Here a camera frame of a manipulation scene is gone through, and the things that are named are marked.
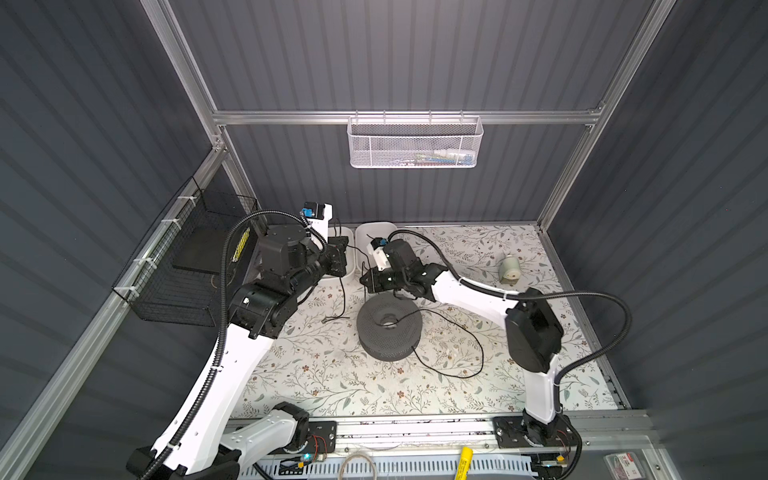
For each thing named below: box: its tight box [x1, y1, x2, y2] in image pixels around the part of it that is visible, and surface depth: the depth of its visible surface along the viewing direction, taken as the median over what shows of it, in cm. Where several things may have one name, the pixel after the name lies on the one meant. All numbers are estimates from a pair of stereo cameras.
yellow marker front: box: [454, 446, 474, 480], surface depth 70 cm
